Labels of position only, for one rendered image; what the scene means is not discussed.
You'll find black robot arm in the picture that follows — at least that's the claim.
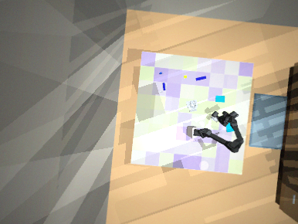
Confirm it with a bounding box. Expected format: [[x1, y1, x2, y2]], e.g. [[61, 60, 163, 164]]
[[193, 111, 244, 153]]

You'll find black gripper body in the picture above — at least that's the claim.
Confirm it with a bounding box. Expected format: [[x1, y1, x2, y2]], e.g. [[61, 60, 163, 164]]
[[212, 111, 229, 127]]

